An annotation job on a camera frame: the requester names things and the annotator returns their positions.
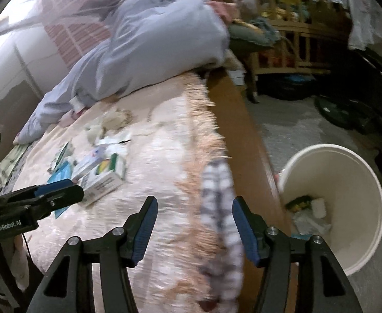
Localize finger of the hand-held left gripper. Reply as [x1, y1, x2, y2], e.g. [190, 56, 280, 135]
[28, 184, 85, 222]
[0, 179, 76, 204]

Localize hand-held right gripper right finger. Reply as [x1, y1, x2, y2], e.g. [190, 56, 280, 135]
[232, 196, 364, 313]

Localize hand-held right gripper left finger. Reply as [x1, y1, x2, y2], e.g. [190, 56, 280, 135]
[26, 196, 159, 313]

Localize blue plastic wrapper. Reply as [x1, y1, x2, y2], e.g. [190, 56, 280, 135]
[47, 163, 77, 186]

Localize white green milk carton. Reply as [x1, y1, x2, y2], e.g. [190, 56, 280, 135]
[49, 141, 76, 173]

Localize white red print box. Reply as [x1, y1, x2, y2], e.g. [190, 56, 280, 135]
[70, 150, 108, 180]

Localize grey white striped cloth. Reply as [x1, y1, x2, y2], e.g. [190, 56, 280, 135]
[199, 158, 245, 310]

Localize yellow green white box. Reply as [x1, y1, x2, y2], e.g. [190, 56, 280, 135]
[80, 153, 127, 207]

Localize green yellow packet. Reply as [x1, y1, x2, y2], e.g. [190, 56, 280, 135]
[285, 196, 312, 214]

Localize clear printed plastic wrapper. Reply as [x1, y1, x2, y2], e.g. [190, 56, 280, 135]
[290, 210, 333, 238]

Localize white tissue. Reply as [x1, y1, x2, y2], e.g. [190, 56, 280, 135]
[96, 134, 133, 157]

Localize white block packet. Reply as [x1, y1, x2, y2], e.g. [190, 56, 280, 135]
[310, 197, 328, 219]

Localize white trash bin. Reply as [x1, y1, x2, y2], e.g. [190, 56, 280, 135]
[277, 143, 382, 278]

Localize peach fringed blanket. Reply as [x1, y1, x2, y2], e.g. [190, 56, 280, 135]
[2, 72, 244, 313]

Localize pink bottle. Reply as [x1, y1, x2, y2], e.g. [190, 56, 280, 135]
[59, 111, 81, 128]

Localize beige plush toy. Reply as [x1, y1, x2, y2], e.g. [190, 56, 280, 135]
[101, 109, 134, 131]

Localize dark blue bag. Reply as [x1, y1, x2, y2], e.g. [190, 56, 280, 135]
[258, 72, 319, 100]

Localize pink striped mattress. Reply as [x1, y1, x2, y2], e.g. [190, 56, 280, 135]
[44, 0, 218, 69]

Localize white shoe box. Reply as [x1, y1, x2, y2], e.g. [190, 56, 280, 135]
[230, 68, 247, 85]

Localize dark green fan base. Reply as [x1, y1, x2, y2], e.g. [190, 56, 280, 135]
[313, 94, 382, 134]

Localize light blue duvet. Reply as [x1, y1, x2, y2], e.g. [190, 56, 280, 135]
[13, 0, 231, 144]

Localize dark green pillow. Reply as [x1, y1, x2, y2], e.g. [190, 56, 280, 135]
[228, 23, 276, 51]

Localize wooden crib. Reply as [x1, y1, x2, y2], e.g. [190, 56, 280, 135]
[220, 0, 351, 75]

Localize blue cloth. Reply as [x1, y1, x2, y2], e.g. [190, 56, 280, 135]
[250, 18, 281, 44]

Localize pink clothes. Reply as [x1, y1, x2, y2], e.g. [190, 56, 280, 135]
[207, 0, 240, 20]

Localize wooden bed frame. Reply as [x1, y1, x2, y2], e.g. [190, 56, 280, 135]
[207, 67, 296, 313]

